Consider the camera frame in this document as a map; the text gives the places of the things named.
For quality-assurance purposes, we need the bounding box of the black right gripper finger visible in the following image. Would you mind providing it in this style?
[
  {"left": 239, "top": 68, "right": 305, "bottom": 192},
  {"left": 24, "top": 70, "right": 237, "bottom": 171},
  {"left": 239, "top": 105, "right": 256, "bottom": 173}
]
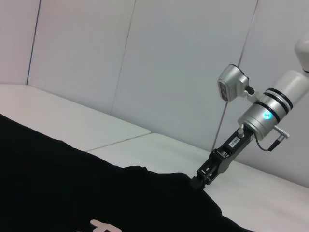
[
  {"left": 191, "top": 152, "right": 217, "bottom": 190},
  {"left": 206, "top": 159, "right": 227, "bottom": 187}
]

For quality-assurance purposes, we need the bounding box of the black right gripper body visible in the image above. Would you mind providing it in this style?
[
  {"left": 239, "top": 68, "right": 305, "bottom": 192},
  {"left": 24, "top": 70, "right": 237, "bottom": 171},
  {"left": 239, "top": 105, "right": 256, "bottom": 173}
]
[{"left": 210, "top": 127, "right": 254, "bottom": 174}]

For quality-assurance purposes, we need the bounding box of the black shirt with FREE print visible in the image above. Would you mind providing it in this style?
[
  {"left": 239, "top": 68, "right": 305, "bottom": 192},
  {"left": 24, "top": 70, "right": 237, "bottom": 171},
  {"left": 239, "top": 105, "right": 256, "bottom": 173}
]
[{"left": 0, "top": 113, "right": 256, "bottom": 232}]

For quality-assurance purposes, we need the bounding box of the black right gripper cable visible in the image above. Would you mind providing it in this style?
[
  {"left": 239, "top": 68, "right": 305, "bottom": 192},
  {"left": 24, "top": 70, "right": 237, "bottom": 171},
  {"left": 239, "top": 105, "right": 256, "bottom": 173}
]
[{"left": 254, "top": 125, "right": 292, "bottom": 152}]

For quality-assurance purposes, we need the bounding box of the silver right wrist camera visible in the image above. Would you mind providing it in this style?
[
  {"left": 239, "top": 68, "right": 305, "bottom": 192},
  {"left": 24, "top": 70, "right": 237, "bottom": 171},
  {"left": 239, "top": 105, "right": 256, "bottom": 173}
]
[{"left": 217, "top": 64, "right": 256, "bottom": 104}]

